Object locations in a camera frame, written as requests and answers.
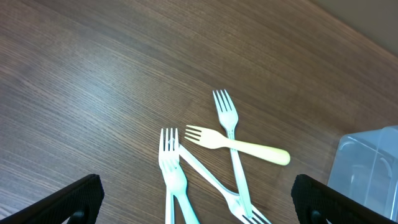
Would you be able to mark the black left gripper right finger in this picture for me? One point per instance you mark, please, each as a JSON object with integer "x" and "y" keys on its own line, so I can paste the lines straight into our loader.
{"x": 316, "y": 203}

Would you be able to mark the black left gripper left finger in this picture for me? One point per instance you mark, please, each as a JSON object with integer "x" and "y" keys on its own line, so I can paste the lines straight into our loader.
{"x": 78, "y": 202}

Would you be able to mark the cream plastic fork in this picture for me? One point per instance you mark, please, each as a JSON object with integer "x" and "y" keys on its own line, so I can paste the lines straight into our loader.
{"x": 232, "y": 199}

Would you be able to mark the light blue plastic fork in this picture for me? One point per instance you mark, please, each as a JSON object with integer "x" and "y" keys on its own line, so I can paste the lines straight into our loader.
{"x": 179, "y": 189}

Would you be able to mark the white plastic fork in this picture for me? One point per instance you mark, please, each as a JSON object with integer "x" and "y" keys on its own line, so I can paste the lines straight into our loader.
{"x": 166, "y": 168}

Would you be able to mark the white fork long handle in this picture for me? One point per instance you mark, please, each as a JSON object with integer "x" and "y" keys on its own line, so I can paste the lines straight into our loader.
{"x": 228, "y": 118}

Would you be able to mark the yellow plastic fork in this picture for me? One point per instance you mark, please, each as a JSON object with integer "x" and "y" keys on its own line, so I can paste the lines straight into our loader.
{"x": 212, "y": 139}

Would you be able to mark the left clear plastic container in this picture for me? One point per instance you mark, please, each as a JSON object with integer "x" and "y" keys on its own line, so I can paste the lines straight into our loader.
{"x": 365, "y": 170}

